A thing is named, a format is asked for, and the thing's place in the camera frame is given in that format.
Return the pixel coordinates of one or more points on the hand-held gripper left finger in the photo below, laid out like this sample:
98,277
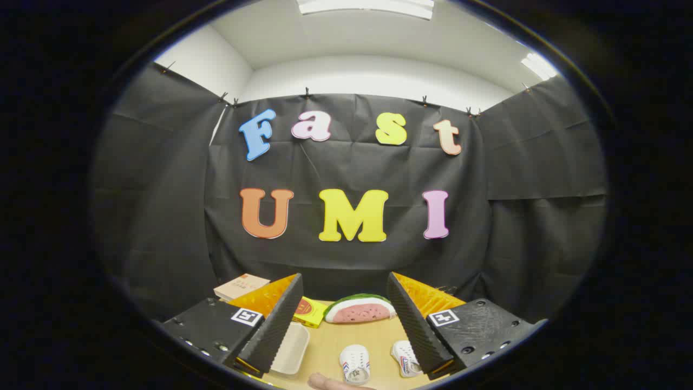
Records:
273,330

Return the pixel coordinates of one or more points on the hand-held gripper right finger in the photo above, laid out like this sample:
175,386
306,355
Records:
417,330

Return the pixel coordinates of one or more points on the white striped shoe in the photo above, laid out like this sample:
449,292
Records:
405,357
354,360

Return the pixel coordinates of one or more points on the yellow book with red circle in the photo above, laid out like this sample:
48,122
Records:
309,313

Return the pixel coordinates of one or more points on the watermelon slice plush toy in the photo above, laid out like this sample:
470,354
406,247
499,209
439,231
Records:
360,311

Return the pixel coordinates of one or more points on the small ceiling light panel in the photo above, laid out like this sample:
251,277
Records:
538,66

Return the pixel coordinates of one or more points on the long ceiling light panel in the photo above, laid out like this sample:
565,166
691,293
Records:
368,6

